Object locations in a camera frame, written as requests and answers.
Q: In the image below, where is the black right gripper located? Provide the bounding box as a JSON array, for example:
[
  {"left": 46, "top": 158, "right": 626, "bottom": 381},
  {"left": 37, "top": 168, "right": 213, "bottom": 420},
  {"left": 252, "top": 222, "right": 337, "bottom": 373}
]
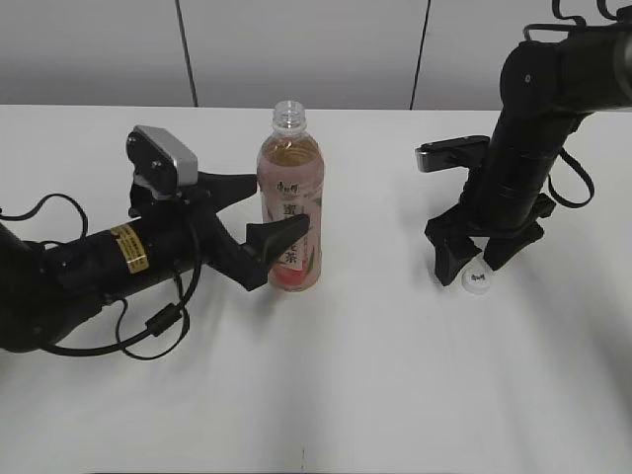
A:
[{"left": 426, "top": 152, "right": 554, "bottom": 286}]

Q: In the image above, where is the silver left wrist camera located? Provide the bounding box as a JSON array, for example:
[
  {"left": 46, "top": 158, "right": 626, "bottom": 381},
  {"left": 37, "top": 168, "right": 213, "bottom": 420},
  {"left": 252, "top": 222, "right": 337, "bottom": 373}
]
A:
[{"left": 126, "top": 124, "right": 198, "bottom": 200}]

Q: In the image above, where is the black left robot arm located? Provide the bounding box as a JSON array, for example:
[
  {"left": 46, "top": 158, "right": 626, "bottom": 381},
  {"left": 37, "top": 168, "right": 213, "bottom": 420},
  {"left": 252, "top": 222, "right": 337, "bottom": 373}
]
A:
[{"left": 1, "top": 173, "right": 310, "bottom": 357}]

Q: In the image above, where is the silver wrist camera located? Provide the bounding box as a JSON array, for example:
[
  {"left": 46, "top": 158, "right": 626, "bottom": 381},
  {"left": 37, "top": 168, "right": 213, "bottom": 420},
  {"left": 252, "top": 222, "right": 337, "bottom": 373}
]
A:
[
  {"left": 126, "top": 124, "right": 198, "bottom": 200},
  {"left": 415, "top": 135, "right": 490, "bottom": 173}
]

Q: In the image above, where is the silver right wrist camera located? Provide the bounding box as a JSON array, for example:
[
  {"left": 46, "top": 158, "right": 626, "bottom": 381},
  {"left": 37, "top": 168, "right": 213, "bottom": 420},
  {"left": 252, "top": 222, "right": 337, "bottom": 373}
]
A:
[{"left": 415, "top": 135, "right": 490, "bottom": 173}]

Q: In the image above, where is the white bottle cap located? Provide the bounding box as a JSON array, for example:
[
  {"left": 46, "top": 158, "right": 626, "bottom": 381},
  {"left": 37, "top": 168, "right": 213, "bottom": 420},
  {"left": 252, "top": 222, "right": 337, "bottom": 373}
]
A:
[{"left": 461, "top": 266, "right": 493, "bottom": 295}]

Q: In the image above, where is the pink label tea bottle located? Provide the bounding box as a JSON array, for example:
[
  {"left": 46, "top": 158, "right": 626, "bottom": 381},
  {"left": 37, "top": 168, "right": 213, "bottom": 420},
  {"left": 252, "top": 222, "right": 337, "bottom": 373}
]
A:
[{"left": 257, "top": 100, "right": 325, "bottom": 291}]

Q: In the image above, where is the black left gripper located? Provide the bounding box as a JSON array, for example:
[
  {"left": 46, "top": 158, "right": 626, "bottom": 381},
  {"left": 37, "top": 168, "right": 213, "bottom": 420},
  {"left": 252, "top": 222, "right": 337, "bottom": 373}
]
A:
[{"left": 129, "top": 172, "right": 310, "bottom": 290}]

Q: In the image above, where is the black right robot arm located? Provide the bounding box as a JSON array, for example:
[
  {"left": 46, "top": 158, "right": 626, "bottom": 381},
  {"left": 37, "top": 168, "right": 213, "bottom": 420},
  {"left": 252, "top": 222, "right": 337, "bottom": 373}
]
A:
[{"left": 416, "top": 21, "right": 631, "bottom": 286}]

